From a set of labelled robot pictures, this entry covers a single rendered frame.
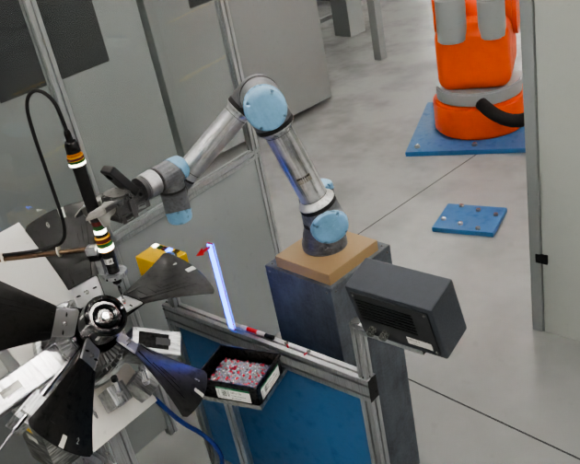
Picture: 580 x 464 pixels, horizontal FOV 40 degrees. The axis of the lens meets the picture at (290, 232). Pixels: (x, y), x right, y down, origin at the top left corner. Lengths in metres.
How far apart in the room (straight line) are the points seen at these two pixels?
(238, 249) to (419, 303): 1.79
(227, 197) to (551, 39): 1.47
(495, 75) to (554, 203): 2.26
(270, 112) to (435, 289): 0.66
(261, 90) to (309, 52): 4.52
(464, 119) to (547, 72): 2.47
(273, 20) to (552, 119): 3.50
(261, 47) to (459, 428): 3.81
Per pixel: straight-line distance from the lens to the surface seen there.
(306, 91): 6.70
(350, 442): 2.58
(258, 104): 2.18
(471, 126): 5.67
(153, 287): 2.32
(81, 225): 2.31
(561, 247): 3.56
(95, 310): 2.19
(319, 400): 2.55
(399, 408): 2.98
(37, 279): 2.49
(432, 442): 3.33
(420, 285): 1.97
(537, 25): 3.20
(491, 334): 3.85
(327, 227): 2.35
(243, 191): 3.56
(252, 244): 3.67
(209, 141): 2.37
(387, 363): 2.82
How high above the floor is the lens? 2.33
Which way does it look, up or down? 28 degrees down
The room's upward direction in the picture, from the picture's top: 12 degrees counter-clockwise
